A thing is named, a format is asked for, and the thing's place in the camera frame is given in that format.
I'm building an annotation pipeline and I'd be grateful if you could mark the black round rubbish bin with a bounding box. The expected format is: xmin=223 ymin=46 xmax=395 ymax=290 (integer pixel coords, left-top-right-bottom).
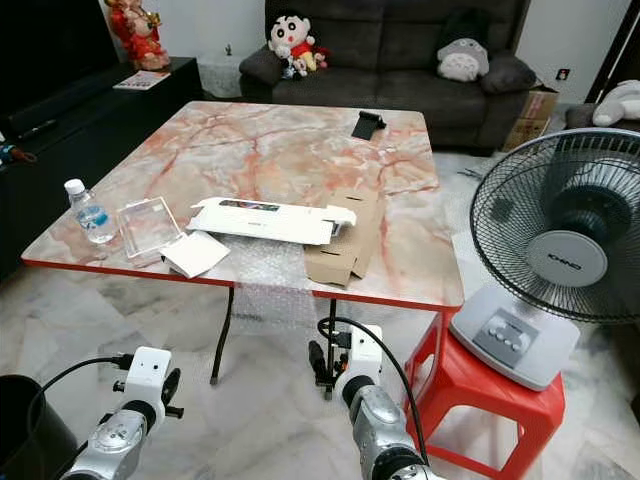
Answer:
xmin=0 ymin=375 xmax=80 ymax=480

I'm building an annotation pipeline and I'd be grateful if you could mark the open brown cardboard box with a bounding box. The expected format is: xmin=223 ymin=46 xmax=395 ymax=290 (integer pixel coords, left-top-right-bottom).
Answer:
xmin=303 ymin=188 xmax=382 ymax=289

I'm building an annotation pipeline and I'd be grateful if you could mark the long white flat box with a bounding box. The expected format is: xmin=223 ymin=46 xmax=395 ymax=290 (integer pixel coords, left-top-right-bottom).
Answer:
xmin=187 ymin=197 xmax=359 ymax=248

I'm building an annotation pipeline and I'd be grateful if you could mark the red plastic stool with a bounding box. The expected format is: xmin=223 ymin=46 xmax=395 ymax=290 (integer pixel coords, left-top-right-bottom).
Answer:
xmin=403 ymin=310 xmax=567 ymax=480

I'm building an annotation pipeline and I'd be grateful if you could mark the clear plastic tray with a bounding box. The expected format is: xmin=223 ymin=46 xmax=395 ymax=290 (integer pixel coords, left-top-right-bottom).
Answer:
xmin=117 ymin=197 xmax=187 ymax=267

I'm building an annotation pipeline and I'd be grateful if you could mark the clear plastic water bottle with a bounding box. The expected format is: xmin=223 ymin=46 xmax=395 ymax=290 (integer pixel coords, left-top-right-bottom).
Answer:
xmin=64 ymin=179 xmax=118 ymax=246

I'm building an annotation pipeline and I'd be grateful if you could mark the marble pattern folding table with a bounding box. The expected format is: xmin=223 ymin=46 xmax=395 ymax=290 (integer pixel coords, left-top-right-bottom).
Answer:
xmin=22 ymin=100 xmax=465 ymax=403

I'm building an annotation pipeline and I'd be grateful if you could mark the grey black electric fan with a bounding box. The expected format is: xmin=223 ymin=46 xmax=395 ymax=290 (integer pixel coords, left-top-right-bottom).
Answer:
xmin=450 ymin=127 xmax=640 ymax=392

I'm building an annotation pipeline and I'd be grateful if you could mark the black low TV console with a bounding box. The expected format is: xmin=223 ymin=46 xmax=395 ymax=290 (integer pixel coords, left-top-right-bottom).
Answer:
xmin=0 ymin=57 xmax=204 ymax=283

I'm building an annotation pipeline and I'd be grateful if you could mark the dark grey fabric sofa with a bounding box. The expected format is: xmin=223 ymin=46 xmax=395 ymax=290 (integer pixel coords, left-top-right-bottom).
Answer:
xmin=240 ymin=0 xmax=540 ymax=152

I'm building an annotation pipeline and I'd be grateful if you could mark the white lace basket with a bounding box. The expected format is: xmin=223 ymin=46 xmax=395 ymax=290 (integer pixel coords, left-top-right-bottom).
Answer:
xmin=195 ymin=52 xmax=242 ymax=100

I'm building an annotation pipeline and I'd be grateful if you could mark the brown carton with red print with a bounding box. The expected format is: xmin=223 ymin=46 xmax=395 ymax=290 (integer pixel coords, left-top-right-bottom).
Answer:
xmin=503 ymin=85 xmax=560 ymax=154

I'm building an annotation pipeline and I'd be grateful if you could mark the red white booklet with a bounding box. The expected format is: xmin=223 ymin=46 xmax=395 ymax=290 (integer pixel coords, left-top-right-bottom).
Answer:
xmin=113 ymin=70 xmax=172 ymax=92

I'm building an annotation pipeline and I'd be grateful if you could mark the long black soundbar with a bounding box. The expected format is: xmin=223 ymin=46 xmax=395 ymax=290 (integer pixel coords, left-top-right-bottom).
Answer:
xmin=5 ymin=65 xmax=107 ymax=138

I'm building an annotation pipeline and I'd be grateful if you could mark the cartoon boy plush doll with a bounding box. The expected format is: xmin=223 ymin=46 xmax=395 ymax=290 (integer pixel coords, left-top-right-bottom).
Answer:
xmin=268 ymin=13 xmax=332 ymax=80

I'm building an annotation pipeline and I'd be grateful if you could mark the grey white round plush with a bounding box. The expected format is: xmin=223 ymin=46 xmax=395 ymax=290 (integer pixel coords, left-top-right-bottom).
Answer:
xmin=437 ymin=37 xmax=492 ymax=84

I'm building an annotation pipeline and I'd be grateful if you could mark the dark grey cushion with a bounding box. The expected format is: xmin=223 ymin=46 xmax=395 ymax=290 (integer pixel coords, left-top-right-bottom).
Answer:
xmin=480 ymin=52 xmax=540 ymax=97

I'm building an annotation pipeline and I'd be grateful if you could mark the red gold figurine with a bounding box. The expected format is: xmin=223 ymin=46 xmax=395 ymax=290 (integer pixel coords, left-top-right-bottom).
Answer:
xmin=105 ymin=0 xmax=172 ymax=72

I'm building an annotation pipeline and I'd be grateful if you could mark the black flat television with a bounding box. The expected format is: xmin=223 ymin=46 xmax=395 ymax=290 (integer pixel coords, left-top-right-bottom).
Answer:
xmin=0 ymin=0 xmax=122 ymax=113

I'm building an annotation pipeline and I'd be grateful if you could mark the white plush toy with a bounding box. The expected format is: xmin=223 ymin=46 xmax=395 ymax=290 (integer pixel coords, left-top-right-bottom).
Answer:
xmin=592 ymin=80 xmax=640 ymax=128

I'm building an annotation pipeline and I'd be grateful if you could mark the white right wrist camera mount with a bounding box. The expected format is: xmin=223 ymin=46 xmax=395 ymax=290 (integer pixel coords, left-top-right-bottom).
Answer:
xmin=345 ymin=325 xmax=384 ymax=382

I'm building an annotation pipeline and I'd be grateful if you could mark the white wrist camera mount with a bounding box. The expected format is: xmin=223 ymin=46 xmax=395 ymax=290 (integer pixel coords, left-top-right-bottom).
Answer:
xmin=123 ymin=347 xmax=173 ymax=416
xmin=345 ymin=325 xmax=384 ymax=382

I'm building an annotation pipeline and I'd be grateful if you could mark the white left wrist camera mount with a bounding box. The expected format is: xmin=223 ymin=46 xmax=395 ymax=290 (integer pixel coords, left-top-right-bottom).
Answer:
xmin=123 ymin=347 xmax=173 ymax=416

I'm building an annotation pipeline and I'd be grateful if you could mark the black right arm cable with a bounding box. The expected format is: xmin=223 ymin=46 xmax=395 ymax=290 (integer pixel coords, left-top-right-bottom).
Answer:
xmin=318 ymin=316 xmax=429 ymax=461

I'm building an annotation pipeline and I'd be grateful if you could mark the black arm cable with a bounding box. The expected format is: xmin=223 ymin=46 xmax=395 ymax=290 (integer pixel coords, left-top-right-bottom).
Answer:
xmin=28 ymin=355 xmax=137 ymax=480
xmin=318 ymin=316 xmax=429 ymax=461

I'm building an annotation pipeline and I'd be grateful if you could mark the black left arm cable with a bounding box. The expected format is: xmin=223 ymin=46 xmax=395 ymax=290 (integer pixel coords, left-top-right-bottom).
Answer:
xmin=28 ymin=355 xmax=137 ymax=480

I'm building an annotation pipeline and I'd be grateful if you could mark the blue item with orange cord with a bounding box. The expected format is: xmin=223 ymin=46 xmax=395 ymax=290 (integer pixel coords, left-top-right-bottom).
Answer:
xmin=0 ymin=143 xmax=34 ymax=165

